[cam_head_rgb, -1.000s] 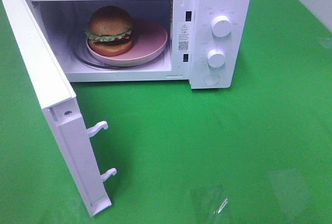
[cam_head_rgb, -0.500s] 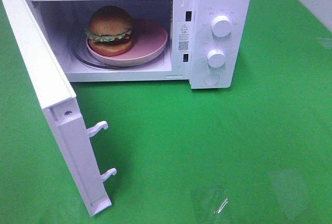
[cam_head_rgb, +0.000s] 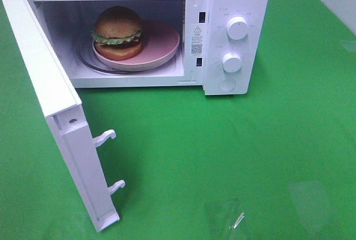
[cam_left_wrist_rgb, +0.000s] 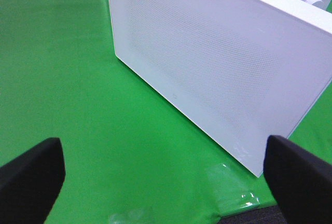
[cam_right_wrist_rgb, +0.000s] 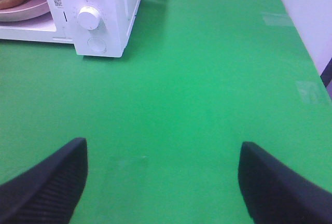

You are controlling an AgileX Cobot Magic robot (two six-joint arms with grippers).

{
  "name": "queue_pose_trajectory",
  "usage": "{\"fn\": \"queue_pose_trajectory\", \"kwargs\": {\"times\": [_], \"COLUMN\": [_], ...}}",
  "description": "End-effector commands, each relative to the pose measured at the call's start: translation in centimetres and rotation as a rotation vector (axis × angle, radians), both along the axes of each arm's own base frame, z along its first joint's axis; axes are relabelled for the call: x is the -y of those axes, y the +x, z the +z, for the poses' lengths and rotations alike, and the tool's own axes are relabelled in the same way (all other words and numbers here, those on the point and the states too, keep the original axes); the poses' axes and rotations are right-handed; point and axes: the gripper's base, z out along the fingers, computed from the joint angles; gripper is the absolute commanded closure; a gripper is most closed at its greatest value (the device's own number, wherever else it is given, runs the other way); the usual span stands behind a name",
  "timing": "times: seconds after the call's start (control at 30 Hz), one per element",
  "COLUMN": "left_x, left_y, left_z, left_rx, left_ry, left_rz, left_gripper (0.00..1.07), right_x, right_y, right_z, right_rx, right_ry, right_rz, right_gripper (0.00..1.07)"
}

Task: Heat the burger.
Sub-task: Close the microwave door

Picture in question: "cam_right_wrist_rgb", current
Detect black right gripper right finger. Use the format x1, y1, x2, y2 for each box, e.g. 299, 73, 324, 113
238, 142, 331, 223

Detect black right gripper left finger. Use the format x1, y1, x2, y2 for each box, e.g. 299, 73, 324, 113
1, 137, 88, 223

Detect round door release button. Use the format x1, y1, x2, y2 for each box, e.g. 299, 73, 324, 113
87, 37, 106, 52

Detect pink plate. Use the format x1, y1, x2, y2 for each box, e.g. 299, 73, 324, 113
1, 0, 50, 22

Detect white timer knob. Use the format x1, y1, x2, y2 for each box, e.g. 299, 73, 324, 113
77, 6, 101, 30

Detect white microwave oven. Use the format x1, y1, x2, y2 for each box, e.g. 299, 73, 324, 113
1, 0, 141, 58

